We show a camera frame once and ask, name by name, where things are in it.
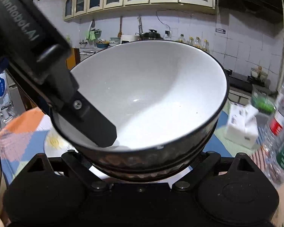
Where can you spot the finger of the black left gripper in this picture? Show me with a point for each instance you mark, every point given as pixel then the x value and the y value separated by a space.
pixel 83 116

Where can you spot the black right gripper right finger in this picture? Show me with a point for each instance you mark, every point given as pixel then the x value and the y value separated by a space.
pixel 206 164

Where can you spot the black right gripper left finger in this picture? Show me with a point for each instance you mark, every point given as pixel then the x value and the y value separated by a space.
pixel 78 167

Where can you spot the white ribbed bowl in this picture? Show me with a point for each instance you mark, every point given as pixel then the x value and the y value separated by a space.
pixel 157 174
pixel 164 98

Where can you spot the colourful patchwork tablecloth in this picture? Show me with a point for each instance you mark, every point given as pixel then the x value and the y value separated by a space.
pixel 32 132

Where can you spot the white tissue pack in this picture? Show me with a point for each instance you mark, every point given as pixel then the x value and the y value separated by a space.
pixel 241 127

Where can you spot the yellow wooden chair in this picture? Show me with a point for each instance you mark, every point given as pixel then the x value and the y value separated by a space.
pixel 73 59

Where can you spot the white cap water bottle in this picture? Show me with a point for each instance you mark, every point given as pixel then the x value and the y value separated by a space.
pixel 275 167

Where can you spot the red cap water bottle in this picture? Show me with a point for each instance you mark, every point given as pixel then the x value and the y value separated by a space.
pixel 278 120

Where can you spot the green plastic basket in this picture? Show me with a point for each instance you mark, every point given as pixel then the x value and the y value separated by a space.
pixel 262 99

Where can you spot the black gas stove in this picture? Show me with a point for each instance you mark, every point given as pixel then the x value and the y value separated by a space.
pixel 239 81

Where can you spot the white rice cooker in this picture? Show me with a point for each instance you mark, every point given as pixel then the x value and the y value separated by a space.
pixel 129 38

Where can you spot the white pot on stove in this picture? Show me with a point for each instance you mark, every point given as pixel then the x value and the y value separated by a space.
pixel 259 74

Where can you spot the black pressure cooker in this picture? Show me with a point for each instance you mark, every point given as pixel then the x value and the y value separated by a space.
pixel 151 35

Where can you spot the cooking oil bottle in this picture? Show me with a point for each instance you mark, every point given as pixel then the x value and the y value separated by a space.
pixel 205 46

